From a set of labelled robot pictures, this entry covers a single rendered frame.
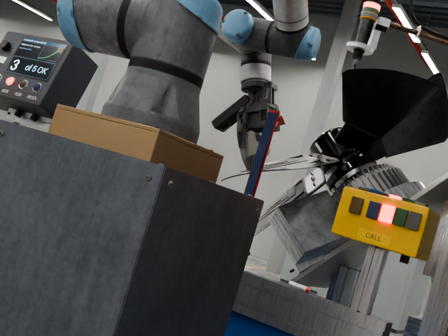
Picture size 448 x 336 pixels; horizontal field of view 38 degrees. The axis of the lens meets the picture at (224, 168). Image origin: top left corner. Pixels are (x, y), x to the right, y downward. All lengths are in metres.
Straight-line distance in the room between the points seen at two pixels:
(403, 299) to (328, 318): 7.58
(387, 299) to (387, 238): 7.68
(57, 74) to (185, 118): 0.76
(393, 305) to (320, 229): 7.28
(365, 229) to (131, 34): 0.53
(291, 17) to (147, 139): 0.63
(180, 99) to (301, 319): 0.51
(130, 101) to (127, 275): 0.26
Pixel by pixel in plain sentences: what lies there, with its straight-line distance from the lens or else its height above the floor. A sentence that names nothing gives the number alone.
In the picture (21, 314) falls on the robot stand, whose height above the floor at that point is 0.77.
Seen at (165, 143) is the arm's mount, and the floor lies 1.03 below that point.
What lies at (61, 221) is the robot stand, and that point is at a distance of 0.85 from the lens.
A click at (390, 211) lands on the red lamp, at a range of 1.16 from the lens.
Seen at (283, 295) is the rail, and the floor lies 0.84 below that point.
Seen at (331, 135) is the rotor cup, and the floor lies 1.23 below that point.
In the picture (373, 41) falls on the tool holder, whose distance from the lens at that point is 1.72.
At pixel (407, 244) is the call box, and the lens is 1.15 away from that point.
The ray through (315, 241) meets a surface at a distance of 1.53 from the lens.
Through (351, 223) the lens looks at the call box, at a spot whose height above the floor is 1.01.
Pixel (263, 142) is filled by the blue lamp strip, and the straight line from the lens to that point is 1.34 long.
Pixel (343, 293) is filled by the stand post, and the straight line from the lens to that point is 1.70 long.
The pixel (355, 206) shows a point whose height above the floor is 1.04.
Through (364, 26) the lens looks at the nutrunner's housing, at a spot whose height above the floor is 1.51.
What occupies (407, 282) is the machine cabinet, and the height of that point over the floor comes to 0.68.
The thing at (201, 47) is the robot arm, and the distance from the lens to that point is 0.96.
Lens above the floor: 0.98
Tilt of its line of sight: 3 degrees up
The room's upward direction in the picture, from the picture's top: 17 degrees clockwise
